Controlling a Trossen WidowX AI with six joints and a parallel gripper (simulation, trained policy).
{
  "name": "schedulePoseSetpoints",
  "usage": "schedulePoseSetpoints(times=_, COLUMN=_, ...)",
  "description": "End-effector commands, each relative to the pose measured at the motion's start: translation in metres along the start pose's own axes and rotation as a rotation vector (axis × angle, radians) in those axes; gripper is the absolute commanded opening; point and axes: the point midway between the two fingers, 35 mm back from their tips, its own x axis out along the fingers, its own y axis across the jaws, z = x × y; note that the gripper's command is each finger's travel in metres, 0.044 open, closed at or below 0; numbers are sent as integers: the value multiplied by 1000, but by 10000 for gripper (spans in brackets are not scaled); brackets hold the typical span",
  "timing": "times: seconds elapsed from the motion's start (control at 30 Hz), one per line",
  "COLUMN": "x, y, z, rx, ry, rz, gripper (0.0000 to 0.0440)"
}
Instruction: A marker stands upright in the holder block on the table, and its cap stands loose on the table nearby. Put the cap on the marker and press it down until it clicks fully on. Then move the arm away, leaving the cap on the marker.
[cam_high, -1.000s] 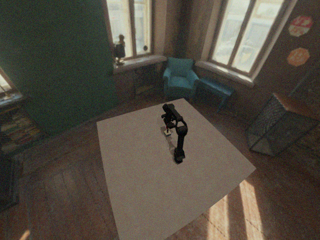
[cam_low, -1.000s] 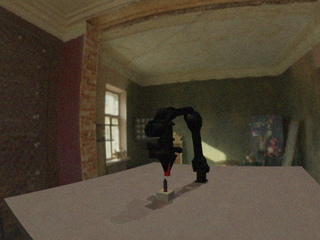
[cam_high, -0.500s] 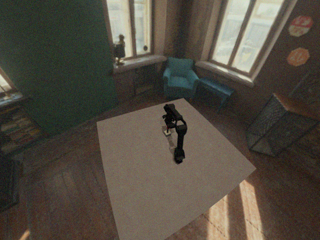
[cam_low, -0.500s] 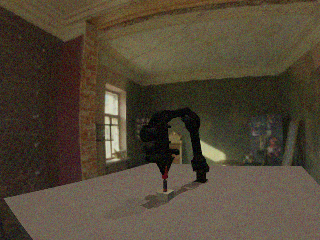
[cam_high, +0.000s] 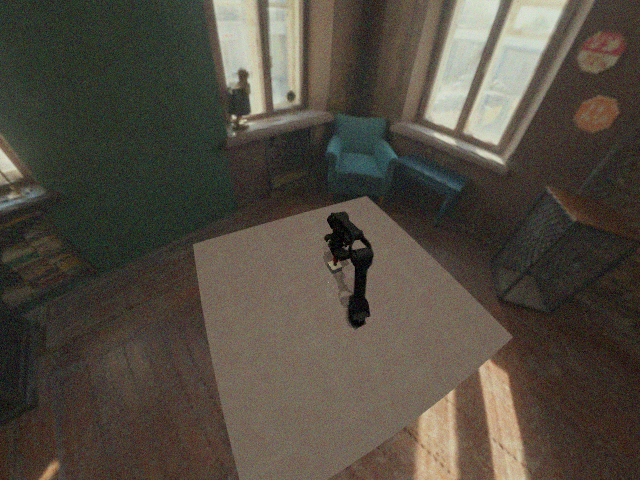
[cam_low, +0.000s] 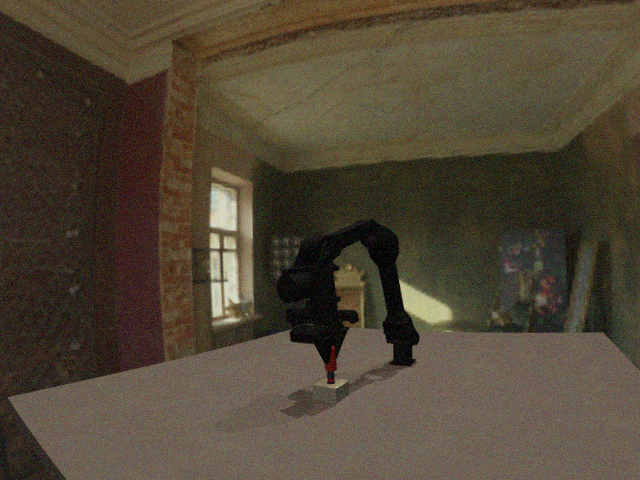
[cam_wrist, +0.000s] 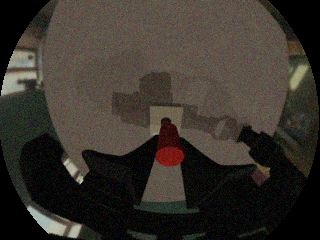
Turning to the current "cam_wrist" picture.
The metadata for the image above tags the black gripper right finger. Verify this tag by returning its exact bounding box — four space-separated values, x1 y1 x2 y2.
179 137 257 211

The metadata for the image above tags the beige square block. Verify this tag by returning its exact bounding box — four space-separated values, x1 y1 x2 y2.
149 103 184 135

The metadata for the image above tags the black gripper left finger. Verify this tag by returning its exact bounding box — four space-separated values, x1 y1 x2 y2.
81 135 159 207

